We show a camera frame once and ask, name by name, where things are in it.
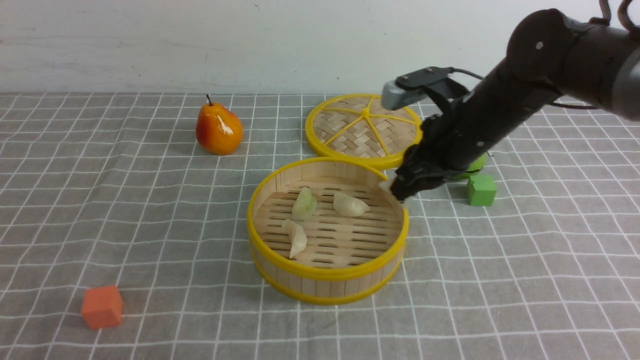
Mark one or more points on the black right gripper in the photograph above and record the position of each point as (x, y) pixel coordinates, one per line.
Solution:
(479, 120)

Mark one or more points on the pale green dumpling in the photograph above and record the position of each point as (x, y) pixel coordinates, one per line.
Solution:
(305, 205)

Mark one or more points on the cream white dumpling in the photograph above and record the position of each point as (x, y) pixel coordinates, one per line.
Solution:
(297, 236)

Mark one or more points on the pink tinted dumpling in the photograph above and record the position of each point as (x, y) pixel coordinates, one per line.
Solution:
(385, 187)

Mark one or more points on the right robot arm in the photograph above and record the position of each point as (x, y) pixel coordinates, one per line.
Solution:
(549, 55)

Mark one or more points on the bamboo steamer lid yellow rim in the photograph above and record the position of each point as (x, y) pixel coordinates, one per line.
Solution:
(358, 127)

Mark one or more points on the bamboo steamer tray yellow rim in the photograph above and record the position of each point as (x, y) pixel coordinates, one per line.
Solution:
(346, 258)

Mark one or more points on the green foam cube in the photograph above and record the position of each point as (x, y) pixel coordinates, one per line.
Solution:
(481, 190)

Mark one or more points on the green toy watermelon ball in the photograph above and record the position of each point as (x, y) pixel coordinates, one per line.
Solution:
(474, 168)

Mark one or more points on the orange red toy pear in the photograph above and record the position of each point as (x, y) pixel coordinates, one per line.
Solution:
(218, 130)

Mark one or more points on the grey checked tablecloth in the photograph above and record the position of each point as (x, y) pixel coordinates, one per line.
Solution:
(111, 189)

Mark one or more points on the orange foam cube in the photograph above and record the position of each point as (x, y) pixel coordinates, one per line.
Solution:
(102, 307)

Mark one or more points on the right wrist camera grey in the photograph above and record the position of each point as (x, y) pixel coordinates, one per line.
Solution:
(432, 83)

